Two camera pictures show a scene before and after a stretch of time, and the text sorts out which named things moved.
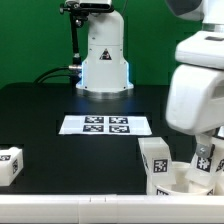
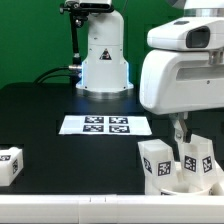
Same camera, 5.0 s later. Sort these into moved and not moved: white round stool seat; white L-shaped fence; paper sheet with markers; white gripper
Moved: white round stool seat; white gripper
Not moved: white L-shaped fence; paper sheet with markers
